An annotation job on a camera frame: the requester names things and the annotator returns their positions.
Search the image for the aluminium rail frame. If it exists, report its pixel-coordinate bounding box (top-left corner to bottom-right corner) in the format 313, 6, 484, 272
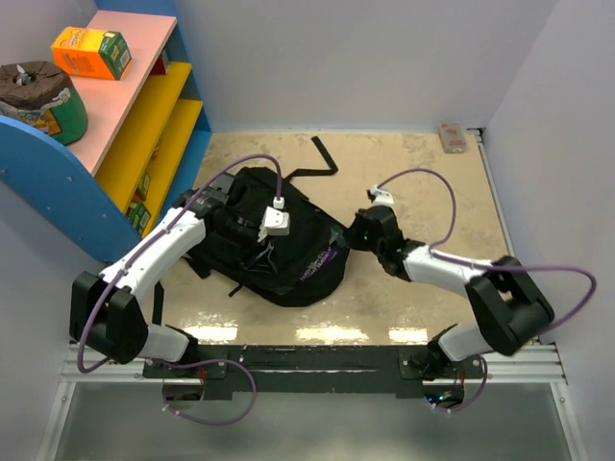
44, 144, 585, 460

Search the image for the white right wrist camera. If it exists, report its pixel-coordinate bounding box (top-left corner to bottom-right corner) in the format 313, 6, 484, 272
366, 185, 394, 207

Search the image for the purple colourful book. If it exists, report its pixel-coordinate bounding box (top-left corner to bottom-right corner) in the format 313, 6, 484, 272
298, 246, 338, 282

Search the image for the blue shelf unit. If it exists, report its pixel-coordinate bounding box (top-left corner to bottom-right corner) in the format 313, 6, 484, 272
1, 1, 210, 267

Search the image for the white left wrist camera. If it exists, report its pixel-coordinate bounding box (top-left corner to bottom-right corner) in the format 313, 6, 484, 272
258, 206, 290, 242

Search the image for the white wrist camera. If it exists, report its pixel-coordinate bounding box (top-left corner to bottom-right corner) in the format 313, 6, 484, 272
366, 185, 394, 207
258, 206, 290, 242

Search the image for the orange green crayon box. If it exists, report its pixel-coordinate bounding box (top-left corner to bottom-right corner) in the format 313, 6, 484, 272
51, 26, 132, 81

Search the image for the brown green toy stump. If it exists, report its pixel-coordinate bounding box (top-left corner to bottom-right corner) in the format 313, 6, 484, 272
1, 61, 88, 145

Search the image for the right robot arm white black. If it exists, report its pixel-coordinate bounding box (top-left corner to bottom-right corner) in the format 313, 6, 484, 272
348, 206, 554, 377

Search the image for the green box on shelf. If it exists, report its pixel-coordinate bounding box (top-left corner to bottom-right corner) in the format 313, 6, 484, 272
126, 201, 151, 235
135, 172, 151, 201

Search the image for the black student backpack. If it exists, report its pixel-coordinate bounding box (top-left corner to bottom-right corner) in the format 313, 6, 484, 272
184, 136, 350, 307

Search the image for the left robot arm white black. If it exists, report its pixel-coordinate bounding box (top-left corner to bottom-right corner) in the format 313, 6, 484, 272
69, 173, 239, 376

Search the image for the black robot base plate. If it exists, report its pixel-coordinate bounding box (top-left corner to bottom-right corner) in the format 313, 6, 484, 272
143, 345, 488, 405

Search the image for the beige pink eraser box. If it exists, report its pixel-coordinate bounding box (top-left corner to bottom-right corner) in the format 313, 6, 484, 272
438, 122, 467, 154

